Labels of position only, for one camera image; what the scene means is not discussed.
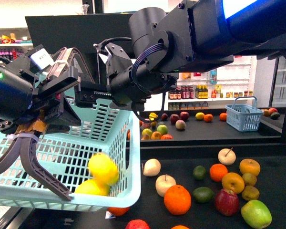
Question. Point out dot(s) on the white pear left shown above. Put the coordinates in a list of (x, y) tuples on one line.
[(151, 167)]

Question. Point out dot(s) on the yellow lemon front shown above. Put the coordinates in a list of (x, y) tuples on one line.
[(93, 187)]

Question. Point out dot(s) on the brown kiwi rear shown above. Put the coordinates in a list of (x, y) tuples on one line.
[(249, 179)]

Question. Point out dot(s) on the rear black fruit shelf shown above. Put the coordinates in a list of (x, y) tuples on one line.
[(216, 132)]

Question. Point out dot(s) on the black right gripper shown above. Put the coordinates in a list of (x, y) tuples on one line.
[(129, 84)]

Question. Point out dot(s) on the red apple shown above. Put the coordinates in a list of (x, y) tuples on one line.
[(227, 202)]

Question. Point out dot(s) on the small orange tangerine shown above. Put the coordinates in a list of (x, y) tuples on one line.
[(217, 172)]

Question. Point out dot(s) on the white pear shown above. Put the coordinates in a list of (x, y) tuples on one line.
[(151, 167), (163, 183), (226, 156)]

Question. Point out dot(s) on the red peach fruit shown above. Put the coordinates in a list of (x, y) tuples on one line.
[(137, 224)]

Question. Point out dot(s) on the green apple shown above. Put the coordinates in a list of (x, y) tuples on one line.
[(256, 214)]

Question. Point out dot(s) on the orange persimmon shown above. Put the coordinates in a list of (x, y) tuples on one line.
[(118, 211)]

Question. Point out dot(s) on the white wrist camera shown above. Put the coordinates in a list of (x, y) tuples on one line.
[(41, 59)]

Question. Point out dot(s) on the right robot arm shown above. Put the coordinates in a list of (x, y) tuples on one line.
[(193, 37)]

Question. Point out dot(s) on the large orange front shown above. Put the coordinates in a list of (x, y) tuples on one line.
[(180, 227)]

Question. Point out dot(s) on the yellow apple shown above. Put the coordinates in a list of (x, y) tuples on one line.
[(249, 166), (234, 182)]

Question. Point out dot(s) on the yellow lemon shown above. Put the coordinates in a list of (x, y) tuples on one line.
[(93, 187), (103, 168)]

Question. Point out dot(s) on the white drinks shelf unit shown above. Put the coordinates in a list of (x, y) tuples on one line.
[(14, 42)]

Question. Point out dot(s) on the green avocado middle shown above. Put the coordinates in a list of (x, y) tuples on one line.
[(203, 194)]

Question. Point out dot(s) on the green lime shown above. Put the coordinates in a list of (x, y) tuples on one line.
[(199, 172)]

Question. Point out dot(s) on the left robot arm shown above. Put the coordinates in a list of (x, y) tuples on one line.
[(32, 89)]

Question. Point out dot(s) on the yellow apple front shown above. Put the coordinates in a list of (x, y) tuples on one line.
[(234, 182)]

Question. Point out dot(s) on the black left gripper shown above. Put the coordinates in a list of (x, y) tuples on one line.
[(30, 95)]

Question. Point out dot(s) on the small blue basket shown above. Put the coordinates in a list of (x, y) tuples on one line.
[(243, 117)]

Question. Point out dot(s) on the yellow apple rear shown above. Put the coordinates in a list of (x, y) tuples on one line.
[(249, 166)]

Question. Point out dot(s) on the white pear front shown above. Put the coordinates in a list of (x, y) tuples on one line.
[(163, 183)]

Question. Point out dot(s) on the orange with navel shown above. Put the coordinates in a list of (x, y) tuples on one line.
[(177, 200)]

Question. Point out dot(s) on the brown kiwi front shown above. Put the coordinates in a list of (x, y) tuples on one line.
[(250, 193)]

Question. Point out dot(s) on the light blue shopping basket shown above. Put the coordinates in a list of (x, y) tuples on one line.
[(66, 156)]

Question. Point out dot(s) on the white pear right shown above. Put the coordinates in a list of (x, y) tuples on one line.
[(226, 156)]

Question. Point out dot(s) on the brown kiwi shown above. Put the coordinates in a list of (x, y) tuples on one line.
[(250, 193), (249, 179)]

